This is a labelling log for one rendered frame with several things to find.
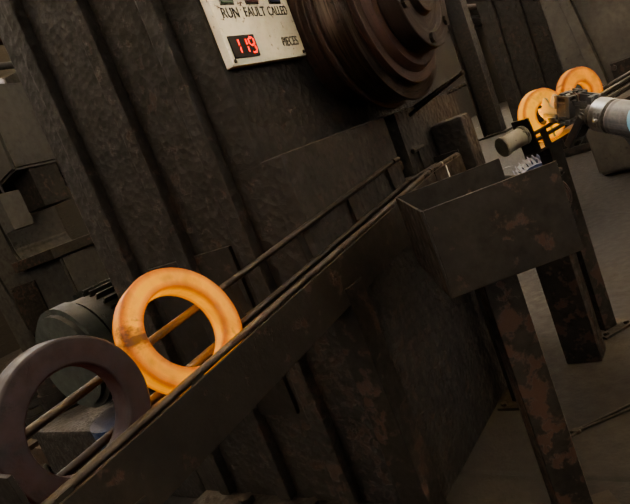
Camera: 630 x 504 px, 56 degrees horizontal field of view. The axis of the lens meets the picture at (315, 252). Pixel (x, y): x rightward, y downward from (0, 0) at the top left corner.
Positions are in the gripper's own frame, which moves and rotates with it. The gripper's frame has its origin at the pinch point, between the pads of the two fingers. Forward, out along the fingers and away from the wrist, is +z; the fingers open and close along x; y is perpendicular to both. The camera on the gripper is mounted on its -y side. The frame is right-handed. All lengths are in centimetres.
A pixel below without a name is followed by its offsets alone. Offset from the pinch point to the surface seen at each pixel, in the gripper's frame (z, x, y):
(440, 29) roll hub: -10, 39, 35
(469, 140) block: -4.2, 30.1, 2.7
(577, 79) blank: 0.4, -14.7, 5.4
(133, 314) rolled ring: -61, 128, 22
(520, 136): -3.3, 11.8, -2.8
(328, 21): -12, 68, 44
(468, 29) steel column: 672, -492, -109
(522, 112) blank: 0.2, 7.2, 2.5
